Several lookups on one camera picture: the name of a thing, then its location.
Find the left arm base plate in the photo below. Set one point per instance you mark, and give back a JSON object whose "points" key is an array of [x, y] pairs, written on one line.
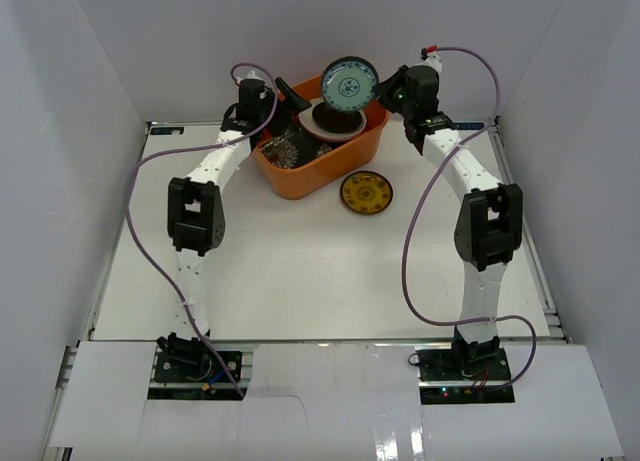
{"points": [[195, 374]]}

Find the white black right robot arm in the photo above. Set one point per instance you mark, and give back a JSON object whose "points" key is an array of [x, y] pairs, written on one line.
{"points": [[488, 229]]}

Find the cream round plate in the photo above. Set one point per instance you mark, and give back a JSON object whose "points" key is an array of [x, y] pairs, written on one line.
{"points": [[306, 121]]}

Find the orange plastic bin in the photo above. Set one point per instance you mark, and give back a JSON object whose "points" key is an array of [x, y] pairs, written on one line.
{"points": [[293, 184]]}

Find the black round plate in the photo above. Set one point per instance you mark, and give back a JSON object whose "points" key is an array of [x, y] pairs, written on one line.
{"points": [[335, 121]]}

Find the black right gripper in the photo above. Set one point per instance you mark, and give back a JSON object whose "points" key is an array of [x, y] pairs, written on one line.
{"points": [[385, 91]]}

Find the left blue corner label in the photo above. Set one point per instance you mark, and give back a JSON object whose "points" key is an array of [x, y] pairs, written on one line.
{"points": [[166, 131]]}

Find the right blue corner label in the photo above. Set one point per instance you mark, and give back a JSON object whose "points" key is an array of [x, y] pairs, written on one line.
{"points": [[469, 126]]}

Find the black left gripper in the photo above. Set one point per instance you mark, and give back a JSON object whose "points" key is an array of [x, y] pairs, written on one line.
{"points": [[279, 107]]}

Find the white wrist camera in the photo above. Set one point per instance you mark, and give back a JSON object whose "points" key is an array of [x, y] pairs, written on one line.
{"points": [[242, 73], [431, 58]]}

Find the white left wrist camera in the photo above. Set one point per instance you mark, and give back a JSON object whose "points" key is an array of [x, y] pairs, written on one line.
{"points": [[242, 73]]}

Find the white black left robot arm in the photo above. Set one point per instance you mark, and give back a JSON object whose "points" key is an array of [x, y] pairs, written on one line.
{"points": [[264, 121]]}

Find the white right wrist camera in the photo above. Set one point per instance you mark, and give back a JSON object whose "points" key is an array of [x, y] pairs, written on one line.
{"points": [[431, 58]]}

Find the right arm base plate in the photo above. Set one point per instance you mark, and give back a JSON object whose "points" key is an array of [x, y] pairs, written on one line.
{"points": [[442, 382]]}

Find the yellow patterned round plate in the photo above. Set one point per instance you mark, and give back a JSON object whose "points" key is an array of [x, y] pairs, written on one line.
{"points": [[366, 193]]}

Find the black square floral plate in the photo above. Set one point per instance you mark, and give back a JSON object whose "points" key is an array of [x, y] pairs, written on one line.
{"points": [[294, 148]]}

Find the blue corner label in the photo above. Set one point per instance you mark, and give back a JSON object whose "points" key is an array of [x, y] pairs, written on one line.
{"points": [[166, 131], [469, 126]]}

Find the blue patterned round plate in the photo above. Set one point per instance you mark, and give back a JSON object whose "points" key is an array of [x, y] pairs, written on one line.
{"points": [[348, 84]]}

